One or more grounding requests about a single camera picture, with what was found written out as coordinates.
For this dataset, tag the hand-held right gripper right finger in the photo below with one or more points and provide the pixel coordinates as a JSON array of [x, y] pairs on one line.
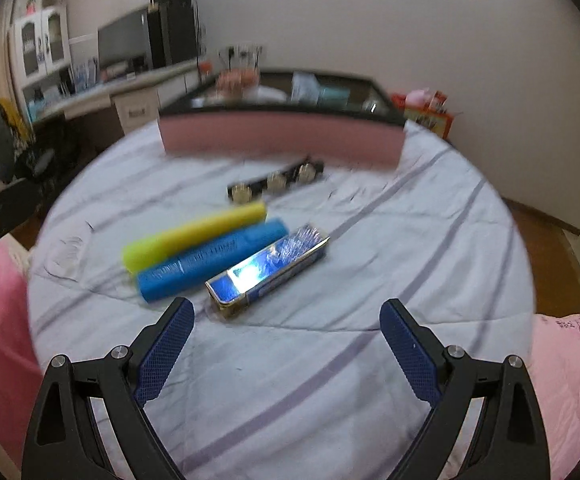
[[409, 355]]

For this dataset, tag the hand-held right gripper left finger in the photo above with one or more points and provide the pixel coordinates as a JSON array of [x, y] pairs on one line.
[[165, 355]]

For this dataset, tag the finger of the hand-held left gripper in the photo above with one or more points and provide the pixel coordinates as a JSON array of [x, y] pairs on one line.
[[0, 215]]

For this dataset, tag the shiny blue carton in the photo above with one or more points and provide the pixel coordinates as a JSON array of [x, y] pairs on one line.
[[270, 270]]

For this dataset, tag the pink storage box black rim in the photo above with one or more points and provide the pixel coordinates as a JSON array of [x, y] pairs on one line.
[[280, 135]]

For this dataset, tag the black yellow jacket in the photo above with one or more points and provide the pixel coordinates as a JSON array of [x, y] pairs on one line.
[[5, 140]]

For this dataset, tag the black office chair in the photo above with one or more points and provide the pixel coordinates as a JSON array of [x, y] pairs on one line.
[[55, 155]]

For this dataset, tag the blue tube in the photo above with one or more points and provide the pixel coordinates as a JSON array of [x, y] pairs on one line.
[[205, 260]]

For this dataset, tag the pink cloth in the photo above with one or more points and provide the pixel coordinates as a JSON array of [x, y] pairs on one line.
[[0, 330]]

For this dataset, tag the yellow tube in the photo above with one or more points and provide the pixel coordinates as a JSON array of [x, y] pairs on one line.
[[190, 237]]

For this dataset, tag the pink quilt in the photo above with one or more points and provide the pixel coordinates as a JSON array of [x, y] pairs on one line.
[[569, 360]]

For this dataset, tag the white cabinet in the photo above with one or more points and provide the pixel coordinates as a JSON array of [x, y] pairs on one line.
[[37, 50]]

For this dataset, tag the white desk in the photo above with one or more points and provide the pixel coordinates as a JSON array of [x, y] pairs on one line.
[[135, 105]]

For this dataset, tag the small pink figure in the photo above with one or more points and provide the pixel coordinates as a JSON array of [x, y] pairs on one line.
[[30, 5]]

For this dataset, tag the black computer monitor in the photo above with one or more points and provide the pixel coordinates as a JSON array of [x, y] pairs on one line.
[[122, 40]]

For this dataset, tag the red printed box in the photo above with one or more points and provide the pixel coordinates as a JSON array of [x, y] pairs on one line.
[[429, 117]]

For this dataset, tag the black computer tower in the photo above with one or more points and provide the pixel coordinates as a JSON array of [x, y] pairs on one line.
[[175, 35]]

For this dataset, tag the small orange ball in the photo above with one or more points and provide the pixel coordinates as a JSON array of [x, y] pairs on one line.
[[206, 68]]

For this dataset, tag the pink pig toy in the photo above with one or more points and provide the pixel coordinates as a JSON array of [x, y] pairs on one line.
[[418, 97]]

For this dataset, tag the wall socket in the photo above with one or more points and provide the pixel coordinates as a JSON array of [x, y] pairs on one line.
[[240, 52]]

